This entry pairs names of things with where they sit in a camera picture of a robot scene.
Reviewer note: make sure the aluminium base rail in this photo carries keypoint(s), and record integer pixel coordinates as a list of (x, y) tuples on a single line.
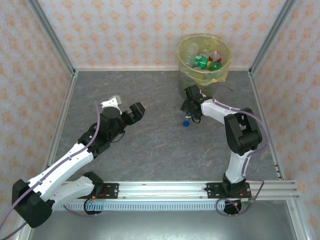
[(162, 191)]

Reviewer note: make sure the aluminium back frame bar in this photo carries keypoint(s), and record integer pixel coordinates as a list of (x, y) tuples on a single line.
[(125, 69)]

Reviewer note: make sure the aluminium side frame rail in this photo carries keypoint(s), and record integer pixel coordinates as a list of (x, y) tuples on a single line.
[(65, 100), (257, 87)]

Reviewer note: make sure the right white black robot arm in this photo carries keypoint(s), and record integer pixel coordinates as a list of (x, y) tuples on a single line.
[(215, 110)]

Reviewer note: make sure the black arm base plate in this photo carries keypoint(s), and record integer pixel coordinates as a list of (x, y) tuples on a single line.
[(112, 191), (212, 191)]

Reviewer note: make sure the clear bottle pale label blue cap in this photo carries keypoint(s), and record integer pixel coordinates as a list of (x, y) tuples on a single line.
[(188, 116)]

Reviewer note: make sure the bin with yellow bag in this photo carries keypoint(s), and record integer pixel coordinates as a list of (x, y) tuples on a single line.
[(182, 80)]

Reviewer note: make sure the aluminium frame post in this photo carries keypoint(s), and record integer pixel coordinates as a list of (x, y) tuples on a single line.
[(272, 35), (51, 35)]

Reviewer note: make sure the grey metal shelf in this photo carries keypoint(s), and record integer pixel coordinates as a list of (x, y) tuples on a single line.
[(160, 226)]

